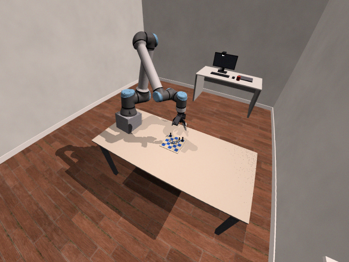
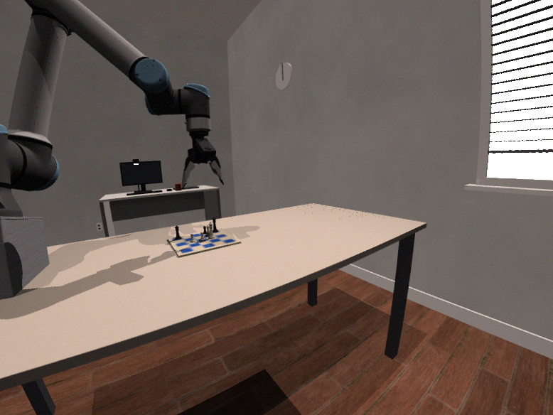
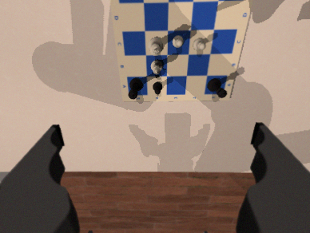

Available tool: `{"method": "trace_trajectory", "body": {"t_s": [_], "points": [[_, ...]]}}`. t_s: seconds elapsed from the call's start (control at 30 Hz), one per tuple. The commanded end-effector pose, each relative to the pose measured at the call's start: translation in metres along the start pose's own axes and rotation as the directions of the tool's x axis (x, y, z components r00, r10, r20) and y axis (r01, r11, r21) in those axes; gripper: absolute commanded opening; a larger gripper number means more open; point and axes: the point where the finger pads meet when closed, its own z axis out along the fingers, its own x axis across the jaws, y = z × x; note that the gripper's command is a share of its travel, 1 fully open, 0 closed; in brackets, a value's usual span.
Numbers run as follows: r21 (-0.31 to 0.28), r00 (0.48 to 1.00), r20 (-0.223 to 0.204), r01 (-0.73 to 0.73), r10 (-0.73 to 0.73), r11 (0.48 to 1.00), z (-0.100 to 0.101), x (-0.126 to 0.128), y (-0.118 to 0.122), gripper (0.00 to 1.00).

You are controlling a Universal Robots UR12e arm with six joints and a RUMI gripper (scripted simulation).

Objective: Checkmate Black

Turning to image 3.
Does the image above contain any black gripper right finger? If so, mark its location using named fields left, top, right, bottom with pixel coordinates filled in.
left=236, top=122, right=310, bottom=233

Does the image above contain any blue and cream chessboard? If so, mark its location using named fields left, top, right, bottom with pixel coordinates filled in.
left=109, top=0, right=253, bottom=102

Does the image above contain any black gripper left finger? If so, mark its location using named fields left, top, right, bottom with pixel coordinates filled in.
left=0, top=124, right=80, bottom=233

